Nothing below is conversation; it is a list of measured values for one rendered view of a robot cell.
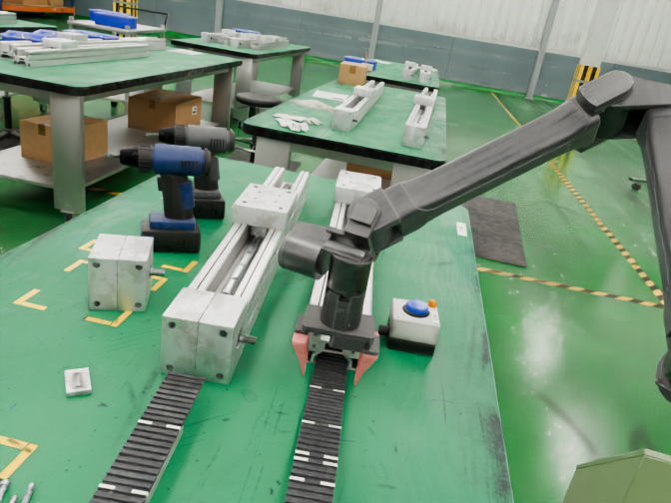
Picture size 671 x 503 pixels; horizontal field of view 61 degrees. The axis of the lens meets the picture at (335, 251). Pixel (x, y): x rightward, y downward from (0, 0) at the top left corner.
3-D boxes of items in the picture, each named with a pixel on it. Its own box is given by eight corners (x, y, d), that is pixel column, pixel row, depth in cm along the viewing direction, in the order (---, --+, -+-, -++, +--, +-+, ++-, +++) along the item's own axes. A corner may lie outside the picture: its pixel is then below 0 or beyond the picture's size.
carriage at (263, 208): (283, 244, 117) (287, 213, 114) (230, 235, 117) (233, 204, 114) (294, 219, 131) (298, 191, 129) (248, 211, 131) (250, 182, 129)
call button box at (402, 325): (432, 356, 96) (441, 324, 94) (376, 346, 96) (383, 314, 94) (429, 332, 104) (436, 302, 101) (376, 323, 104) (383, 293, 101)
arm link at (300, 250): (382, 201, 76) (389, 231, 84) (307, 179, 80) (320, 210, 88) (346, 278, 72) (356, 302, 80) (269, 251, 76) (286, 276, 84)
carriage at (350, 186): (375, 220, 139) (380, 193, 137) (332, 212, 140) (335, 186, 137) (376, 201, 154) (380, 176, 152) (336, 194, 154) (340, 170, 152)
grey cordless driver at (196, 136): (229, 221, 140) (237, 132, 131) (144, 218, 133) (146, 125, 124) (225, 210, 146) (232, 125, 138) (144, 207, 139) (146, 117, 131)
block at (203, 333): (245, 387, 81) (251, 330, 77) (159, 372, 81) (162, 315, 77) (258, 353, 89) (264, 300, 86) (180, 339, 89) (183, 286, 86)
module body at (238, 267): (243, 350, 89) (248, 303, 86) (180, 339, 89) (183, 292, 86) (306, 201, 163) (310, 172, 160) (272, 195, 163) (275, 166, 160)
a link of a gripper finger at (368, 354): (325, 363, 88) (334, 311, 84) (369, 372, 88) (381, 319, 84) (320, 390, 82) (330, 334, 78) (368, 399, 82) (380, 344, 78)
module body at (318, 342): (361, 371, 89) (371, 325, 86) (299, 360, 89) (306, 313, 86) (371, 212, 163) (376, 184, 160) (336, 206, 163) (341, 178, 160)
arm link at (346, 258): (364, 260, 73) (380, 248, 78) (318, 245, 76) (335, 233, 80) (355, 306, 76) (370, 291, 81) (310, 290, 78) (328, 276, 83)
